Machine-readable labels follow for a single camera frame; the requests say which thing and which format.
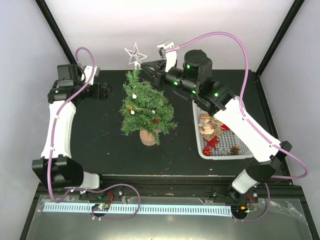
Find silver star ornament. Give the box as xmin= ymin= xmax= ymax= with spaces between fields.
xmin=123 ymin=42 xmax=148 ymax=70

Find white ball string lights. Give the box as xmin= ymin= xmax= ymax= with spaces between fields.
xmin=125 ymin=81 xmax=167 ymax=115

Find small green christmas tree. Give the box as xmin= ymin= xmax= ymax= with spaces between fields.
xmin=119 ymin=69 xmax=178 ymax=145

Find dark brown pinecone ornament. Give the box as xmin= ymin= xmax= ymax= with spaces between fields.
xmin=151 ymin=119 xmax=161 ymax=125

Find white plastic perforated basket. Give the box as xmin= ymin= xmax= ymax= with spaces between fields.
xmin=192 ymin=103 xmax=253 ymax=160

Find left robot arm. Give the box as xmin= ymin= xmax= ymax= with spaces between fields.
xmin=31 ymin=64 xmax=112 ymax=200

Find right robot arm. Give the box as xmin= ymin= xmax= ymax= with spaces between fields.
xmin=141 ymin=49 xmax=292 ymax=202

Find wooden snowman ornament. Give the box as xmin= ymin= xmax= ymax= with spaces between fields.
xmin=198 ymin=113 xmax=215 ymax=136

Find burlap bow ornament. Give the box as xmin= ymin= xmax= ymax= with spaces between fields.
xmin=210 ymin=126 xmax=223 ymax=140

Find red santa hat ornament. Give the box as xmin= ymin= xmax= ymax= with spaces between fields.
xmin=220 ymin=124 xmax=230 ymax=131

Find red star ornament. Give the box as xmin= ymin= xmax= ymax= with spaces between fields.
xmin=204 ymin=136 xmax=220 ymax=151

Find red gift box ornament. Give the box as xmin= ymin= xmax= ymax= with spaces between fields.
xmin=203 ymin=148 xmax=211 ymax=156

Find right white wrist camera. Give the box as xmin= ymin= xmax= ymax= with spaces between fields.
xmin=156 ymin=39 xmax=177 ymax=72

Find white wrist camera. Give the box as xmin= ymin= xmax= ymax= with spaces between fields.
xmin=156 ymin=39 xmax=177 ymax=72
xmin=81 ymin=65 xmax=100 ymax=86

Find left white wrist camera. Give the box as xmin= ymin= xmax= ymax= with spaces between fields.
xmin=81 ymin=65 xmax=100 ymax=86

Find left black frame post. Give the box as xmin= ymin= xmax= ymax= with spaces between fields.
xmin=35 ymin=0 xmax=77 ymax=64

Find black frame post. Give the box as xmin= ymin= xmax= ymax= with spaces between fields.
xmin=35 ymin=0 xmax=77 ymax=64
xmin=255 ymin=0 xmax=305 ymax=78

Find white slotted cable duct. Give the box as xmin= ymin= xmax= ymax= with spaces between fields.
xmin=42 ymin=202 xmax=232 ymax=217

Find right black frame post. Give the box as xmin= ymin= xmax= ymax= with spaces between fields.
xmin=255 ymin=0 xmax=305 ymax=78

